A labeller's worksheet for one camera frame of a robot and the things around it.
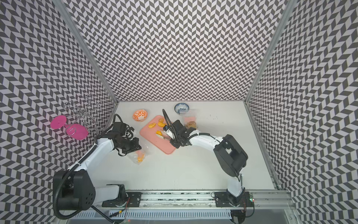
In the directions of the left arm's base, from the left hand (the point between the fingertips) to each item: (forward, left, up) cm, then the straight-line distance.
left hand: (140, 148), depth 83 cm
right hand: (+7, -21, -3) cm, 22 cm away
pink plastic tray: (+14, -2, -9) cm, 17 cm away
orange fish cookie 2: (+21, -2, -6) cm, 22 cm away
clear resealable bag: (+25, -31, -6) cm, 40 cm away
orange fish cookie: (-4, +1, -7) cm, 8 cm away
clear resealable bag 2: (-4, +2, -4) cm, 6 cm away
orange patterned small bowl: (+31, +9, -6) cm, 33 cm away
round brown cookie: (+26, -8, -6) cm, 28 cm away
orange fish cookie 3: (+15, -9, -7) cm, 19 cm away
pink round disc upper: (+3, +35, +24) cm, 42 cm away
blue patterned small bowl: (+38, -24, -6) cm, 45 cm away
